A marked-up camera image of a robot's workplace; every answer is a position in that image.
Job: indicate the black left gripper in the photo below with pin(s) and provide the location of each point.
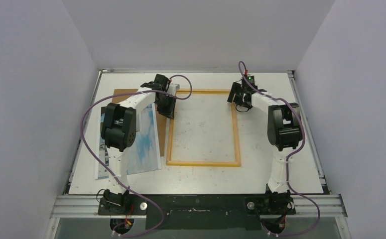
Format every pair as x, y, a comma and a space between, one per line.
169, 112

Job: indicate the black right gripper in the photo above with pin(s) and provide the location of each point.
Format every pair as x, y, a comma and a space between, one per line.
237, 95

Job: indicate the clear glass sheet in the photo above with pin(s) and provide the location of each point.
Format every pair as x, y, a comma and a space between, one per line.
203, 127

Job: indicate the printed building photo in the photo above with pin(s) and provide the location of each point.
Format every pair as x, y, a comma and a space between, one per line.
144, 155

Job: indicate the yellow wooden picture frame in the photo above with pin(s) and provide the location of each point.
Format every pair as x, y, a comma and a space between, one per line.
202, 163

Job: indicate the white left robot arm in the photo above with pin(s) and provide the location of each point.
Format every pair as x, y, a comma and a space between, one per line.
119, 131

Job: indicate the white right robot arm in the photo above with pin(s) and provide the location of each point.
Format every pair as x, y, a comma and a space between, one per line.
283, 126

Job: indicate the brown cardboard backing board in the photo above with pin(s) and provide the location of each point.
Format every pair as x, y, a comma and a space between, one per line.
161, 121

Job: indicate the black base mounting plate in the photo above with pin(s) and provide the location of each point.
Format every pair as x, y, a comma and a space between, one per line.
197, 212

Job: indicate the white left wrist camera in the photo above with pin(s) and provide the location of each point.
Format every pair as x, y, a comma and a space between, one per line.
173, 88

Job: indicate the aluminium front rail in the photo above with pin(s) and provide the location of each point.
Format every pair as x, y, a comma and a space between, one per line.
86, 206

